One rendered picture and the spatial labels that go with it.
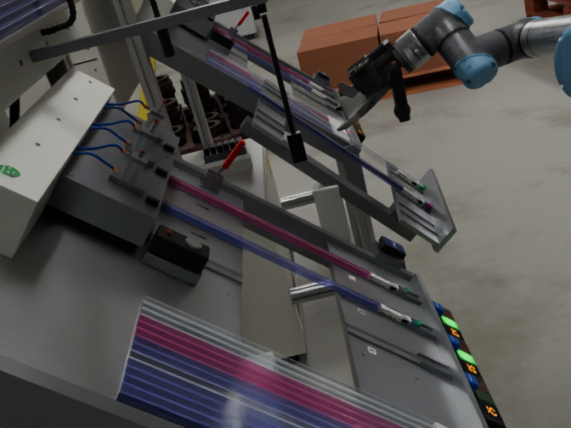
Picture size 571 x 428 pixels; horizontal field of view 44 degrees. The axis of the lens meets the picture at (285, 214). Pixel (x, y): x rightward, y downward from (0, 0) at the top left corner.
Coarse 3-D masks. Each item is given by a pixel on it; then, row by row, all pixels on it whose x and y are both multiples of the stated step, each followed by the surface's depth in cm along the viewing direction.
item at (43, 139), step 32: (64, 96) 107; (96, 96) 114; (32, 128) 92; (64, 128) 97; (0, 160) 80; (32, 160) 84; (64, 160) 89; (0, 192) 76; (32, 192) 78; (0, 224) 78; (32, 224) 85
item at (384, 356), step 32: (352, 256) 135; (352, 288) 123; (384, 288) 130; (352, 320) 112; (384, 320) 118; (352, 352) 103; (384, 352) 108; (416, 352) 114; (384, 384) 100; (416, 384) 105; (448, 384) 110; (448, 416) 101
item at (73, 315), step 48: (48, 240) 87; (96, 240) 93; (0, 288) 75; (48, 288) 79; (96, 288) 84; (144, 288) 89; (192, 288) 95; (240, 288) 102; (0, 336) 69; (48, 336) 72; (96, 336) 76; (96, 384) 70
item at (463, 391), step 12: (420, 276) 139; (420, 288) 135; (420, 300) 133; (432, 312) 126; (432, 324) 124; (444, 336) 120; (444, 348) 117; (444, 360) 116; (456, 360) 114; (456, 372) 111; (456, 384) 110; (468, 384) 108; (468, 396) 105; (468, 408) 104; (468, 420) 103; (480, 420) 100
